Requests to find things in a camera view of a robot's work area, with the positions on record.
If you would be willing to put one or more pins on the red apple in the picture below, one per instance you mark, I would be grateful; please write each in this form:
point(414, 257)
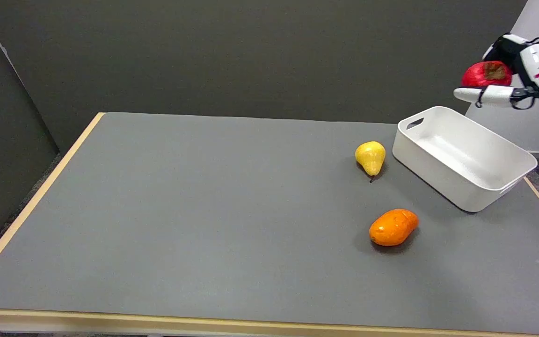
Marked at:
point(480, 75)

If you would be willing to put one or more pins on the orange mango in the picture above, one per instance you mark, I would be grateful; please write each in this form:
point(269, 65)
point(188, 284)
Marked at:
point(392, 227)

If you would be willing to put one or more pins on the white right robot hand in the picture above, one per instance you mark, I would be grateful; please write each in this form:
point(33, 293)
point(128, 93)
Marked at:
point(538, 65)

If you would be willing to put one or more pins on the grey table mat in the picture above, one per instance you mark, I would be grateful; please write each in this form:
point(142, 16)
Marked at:
point(251, 220)

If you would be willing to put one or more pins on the yellow pear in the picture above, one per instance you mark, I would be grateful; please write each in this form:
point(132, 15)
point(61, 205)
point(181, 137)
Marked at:
point(370, 157)

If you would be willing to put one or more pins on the white plastic box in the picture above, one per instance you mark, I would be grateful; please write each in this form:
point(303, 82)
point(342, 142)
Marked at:
point(461, 154)

